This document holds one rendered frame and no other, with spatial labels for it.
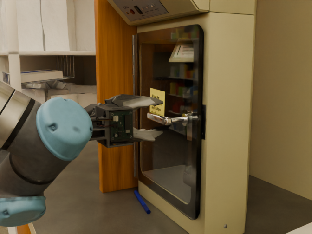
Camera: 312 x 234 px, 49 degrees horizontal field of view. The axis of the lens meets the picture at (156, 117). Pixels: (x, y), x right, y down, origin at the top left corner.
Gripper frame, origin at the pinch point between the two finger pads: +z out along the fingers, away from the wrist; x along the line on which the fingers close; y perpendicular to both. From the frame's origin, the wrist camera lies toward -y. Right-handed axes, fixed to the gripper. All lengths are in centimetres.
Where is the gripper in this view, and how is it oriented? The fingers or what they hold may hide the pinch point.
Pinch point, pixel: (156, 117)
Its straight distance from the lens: 74.5
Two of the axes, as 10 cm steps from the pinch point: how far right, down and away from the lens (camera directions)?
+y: 4.7, 1.5, -8.7
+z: 8.8, -0.8, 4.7
